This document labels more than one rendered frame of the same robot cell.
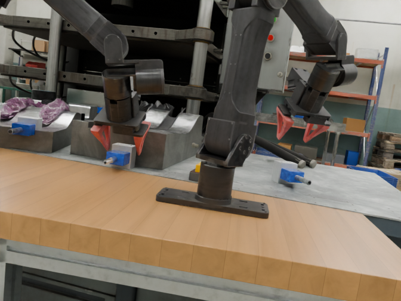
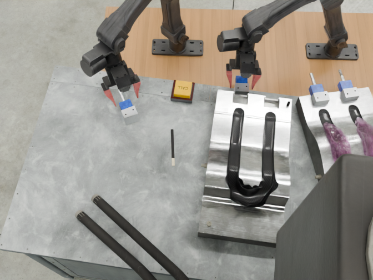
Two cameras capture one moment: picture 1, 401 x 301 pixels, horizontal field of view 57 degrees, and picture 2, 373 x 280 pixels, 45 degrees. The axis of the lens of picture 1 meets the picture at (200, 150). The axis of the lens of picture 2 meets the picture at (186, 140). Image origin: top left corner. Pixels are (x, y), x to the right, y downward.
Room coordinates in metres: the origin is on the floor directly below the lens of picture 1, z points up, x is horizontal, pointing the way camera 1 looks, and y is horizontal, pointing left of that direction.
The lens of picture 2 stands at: (1.71, -0.10, 2.25)
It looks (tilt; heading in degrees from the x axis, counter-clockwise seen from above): 65 degrees down; 174
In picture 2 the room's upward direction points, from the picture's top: 1 degrees clockwise
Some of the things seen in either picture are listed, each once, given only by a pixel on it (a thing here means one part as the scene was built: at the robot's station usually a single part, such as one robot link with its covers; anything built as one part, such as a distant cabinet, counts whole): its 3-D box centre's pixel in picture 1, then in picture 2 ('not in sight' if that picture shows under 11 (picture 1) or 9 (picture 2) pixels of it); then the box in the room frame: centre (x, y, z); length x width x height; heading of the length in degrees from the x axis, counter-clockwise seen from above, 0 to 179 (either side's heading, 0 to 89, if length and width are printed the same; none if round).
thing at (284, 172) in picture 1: (294, 176); (125, 104); (0.91, -0.24, 0.83); 0.13 x 0.05 x 0.05; 19
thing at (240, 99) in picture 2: not in sight; (240, 100); (0.95, 0.16, 0.87); 0.05 x 0.05 x 0.04; 77
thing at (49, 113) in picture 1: (40, 107); (357, 149); (1.17, 0.52, 0.90); 0.26 x 0.18 x 0.08; 4
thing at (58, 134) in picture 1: (37, 119); (355, 155); (1.18, 0.53, 0.86); 0.50 x 0.26 x 0.11; 4
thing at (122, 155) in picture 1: (116, 158); (241, 80); (0.84, 0.19, 0.83); 0.13 x 0.05 x 0.05; 173
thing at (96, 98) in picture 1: (113, 109); not in sight; (2.08, 0.51, 0.87); 0.50 x 0.27 x 0.17; 167
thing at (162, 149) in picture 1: (153, 131); (247, 162); (1.18, 0.16, 0.87); 0.50 x 0.26 x 0.14; 167
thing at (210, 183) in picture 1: (215, 183); (177, 41); (0.66, -0.03, 0.84); 0.20 x 0.07 x 0.08; 84
